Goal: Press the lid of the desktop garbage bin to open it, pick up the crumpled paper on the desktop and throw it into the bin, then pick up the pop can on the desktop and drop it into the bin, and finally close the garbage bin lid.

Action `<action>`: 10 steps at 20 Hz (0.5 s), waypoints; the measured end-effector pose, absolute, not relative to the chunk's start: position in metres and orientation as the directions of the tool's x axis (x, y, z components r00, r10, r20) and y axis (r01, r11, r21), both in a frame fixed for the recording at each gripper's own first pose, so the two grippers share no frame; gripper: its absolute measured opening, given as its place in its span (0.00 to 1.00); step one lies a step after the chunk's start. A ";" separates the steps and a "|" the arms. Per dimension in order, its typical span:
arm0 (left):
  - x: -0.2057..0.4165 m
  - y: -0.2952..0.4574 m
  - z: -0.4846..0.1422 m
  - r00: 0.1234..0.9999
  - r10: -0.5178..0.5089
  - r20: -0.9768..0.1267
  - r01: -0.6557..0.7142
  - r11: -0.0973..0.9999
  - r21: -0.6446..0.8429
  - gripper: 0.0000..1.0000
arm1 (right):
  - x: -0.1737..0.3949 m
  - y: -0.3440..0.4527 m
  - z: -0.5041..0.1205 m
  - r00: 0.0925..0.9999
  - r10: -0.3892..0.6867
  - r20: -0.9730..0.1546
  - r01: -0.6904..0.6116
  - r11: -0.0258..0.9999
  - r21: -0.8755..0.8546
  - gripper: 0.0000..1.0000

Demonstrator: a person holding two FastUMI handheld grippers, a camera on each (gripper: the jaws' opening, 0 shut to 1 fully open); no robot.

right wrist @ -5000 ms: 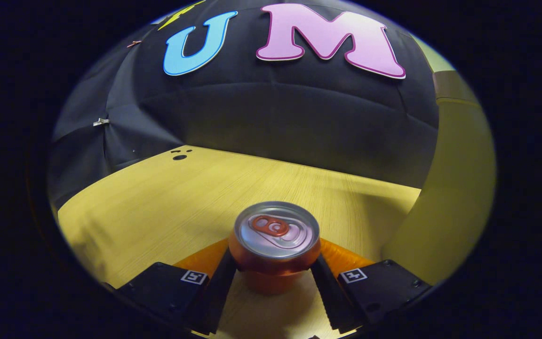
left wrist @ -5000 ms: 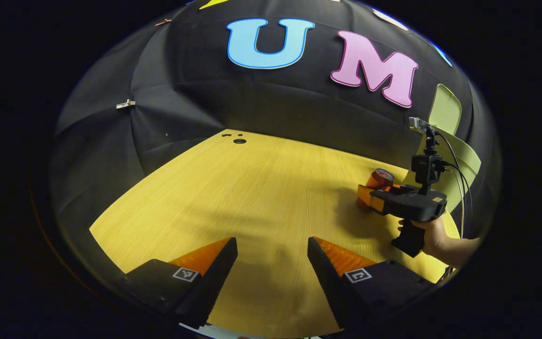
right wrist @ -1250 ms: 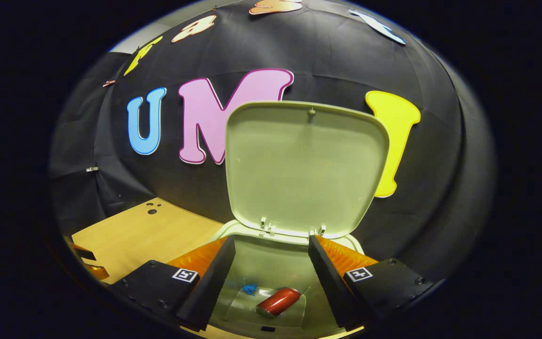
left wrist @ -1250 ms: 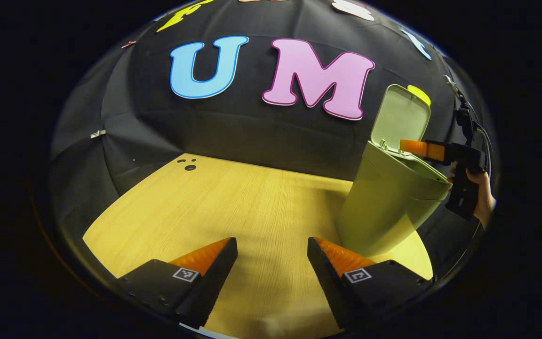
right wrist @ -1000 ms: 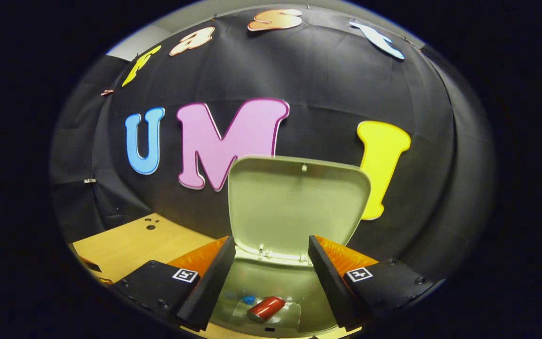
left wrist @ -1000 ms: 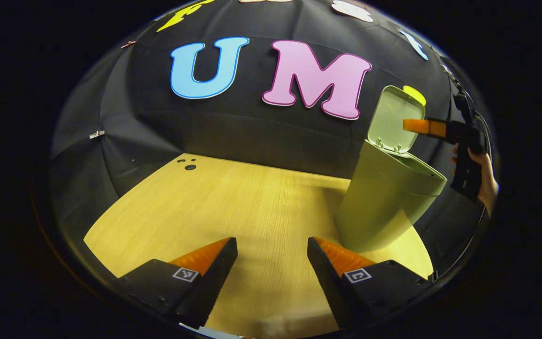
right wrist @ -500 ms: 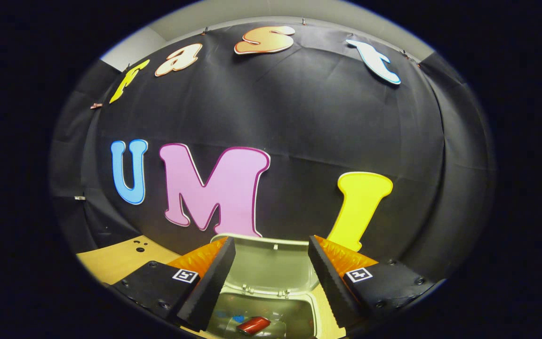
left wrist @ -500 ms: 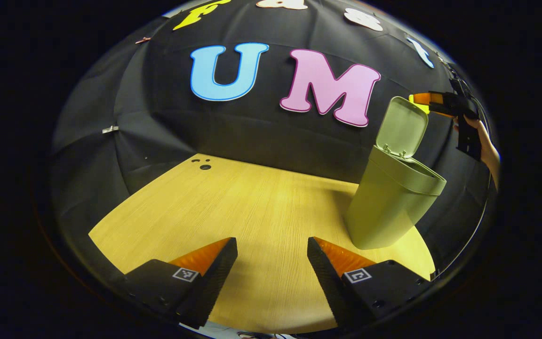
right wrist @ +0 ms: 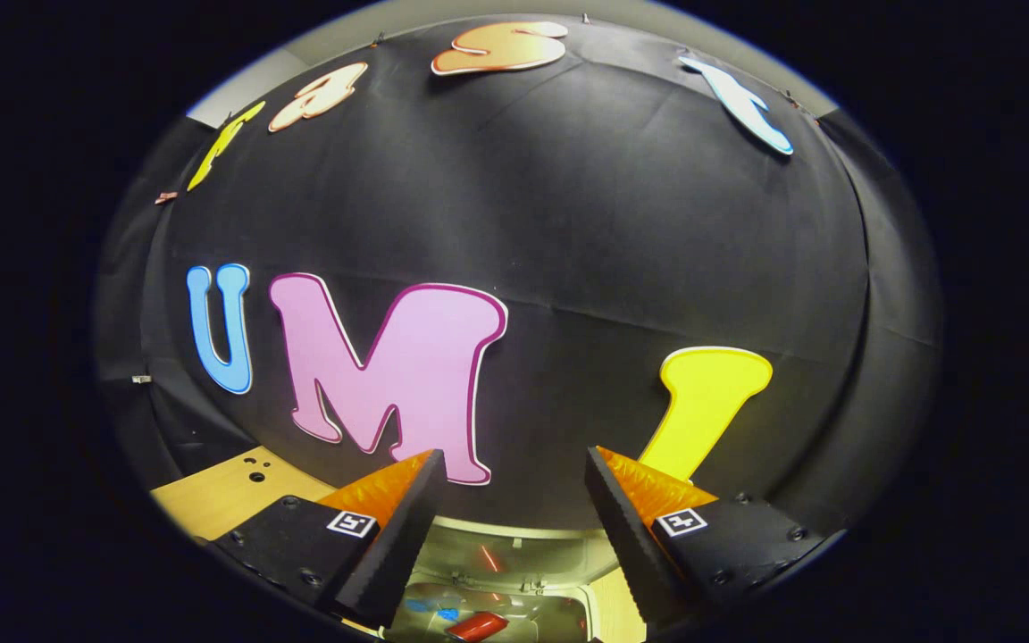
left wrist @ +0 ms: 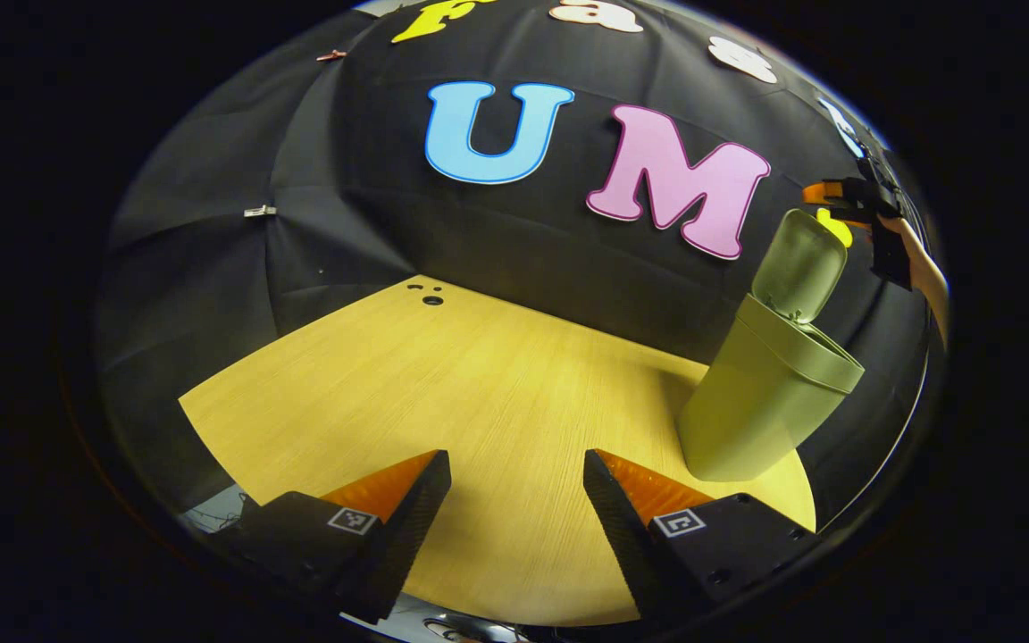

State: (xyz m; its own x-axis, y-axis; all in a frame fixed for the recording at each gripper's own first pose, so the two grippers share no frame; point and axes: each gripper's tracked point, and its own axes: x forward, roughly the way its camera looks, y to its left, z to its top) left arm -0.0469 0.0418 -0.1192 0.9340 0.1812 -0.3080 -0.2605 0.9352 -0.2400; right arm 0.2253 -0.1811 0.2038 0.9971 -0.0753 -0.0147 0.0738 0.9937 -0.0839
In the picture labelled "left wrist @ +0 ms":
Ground black backdrop cloth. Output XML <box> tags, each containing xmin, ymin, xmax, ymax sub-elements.
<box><xmin>95</xmin><ymin>0</ymin><xmax>935</xmax><ymax>519</ymax></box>

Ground wooden desktop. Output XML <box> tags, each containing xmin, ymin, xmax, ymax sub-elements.
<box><xmin>178</xmin><ymin>275</ymin><xmax>817</xmax><ymax>626</ymax></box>

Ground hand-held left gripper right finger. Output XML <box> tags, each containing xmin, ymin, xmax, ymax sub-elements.
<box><xmin>582</xmin><ymin>449</ymin><xmax>815</xmax><ymax>628</ymax></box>

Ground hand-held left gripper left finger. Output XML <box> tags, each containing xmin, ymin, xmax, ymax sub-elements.
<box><xmin>233</xmin><ymin>449</ymin><xmax>453</xmax><ymax>626</ymax></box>

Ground green desktop garbage bin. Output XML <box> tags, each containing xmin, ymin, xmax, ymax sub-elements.
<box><xmin>677</xmin><ymin>208</ymin><xmax>866</xmax><ymax>483</ymax></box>

